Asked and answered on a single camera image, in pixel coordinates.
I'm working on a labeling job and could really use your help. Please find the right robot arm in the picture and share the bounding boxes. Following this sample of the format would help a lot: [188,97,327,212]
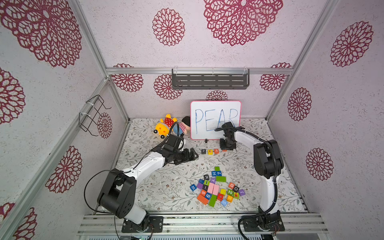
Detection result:
[215,128,284,229]

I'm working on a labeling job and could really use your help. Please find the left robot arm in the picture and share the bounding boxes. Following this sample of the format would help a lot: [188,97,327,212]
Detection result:
[97,135,199,225]

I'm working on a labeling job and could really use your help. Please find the pink striped plush doll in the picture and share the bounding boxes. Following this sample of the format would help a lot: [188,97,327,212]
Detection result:
[173,116,191,136]

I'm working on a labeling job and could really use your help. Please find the blue W block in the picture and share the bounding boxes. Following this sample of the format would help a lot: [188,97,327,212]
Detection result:
[190,185,197,192]

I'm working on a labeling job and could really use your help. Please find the yellow plush toy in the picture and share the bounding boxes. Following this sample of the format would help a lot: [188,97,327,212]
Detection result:
[153,114,178,139]

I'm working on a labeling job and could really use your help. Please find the pink framed whiteboard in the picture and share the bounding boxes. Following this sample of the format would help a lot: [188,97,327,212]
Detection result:
[190,101,242,140]

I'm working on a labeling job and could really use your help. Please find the pink rectangular block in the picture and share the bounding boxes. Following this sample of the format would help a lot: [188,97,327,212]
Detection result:
[207,183,220,196]

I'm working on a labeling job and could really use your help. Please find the long orange block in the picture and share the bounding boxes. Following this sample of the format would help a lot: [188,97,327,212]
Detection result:
[197,195,210,205]

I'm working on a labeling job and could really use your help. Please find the green lower long block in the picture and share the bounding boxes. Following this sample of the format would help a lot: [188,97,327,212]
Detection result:
[209,195,217,208]

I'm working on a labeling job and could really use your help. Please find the purple block right end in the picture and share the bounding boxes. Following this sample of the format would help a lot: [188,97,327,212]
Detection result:
[239,189,246,196]

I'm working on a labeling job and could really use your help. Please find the light blue S block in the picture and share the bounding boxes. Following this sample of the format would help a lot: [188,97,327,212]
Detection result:
[221,199,229,208]

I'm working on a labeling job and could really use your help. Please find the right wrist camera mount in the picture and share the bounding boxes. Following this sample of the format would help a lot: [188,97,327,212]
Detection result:
[221,122,245,138]

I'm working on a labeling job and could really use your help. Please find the grey wall shelf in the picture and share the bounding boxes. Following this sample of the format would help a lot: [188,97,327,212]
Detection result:
[171,69,250,90]

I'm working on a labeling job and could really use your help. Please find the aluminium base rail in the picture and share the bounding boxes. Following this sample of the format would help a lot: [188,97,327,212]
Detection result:
[77,212,329,237]

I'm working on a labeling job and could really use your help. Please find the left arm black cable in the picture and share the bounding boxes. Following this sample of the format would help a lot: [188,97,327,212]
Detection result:
[83,120,181,240]

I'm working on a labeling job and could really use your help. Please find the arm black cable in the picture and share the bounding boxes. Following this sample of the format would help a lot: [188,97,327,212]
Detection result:
[214,126,286,240]
[83,120,181,240]

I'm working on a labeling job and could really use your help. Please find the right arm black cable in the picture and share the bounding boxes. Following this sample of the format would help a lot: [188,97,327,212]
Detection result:
[214,126,286,240]

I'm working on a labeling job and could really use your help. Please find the black wire wall rack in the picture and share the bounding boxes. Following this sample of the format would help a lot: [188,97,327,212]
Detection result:
[78,95,113,139]

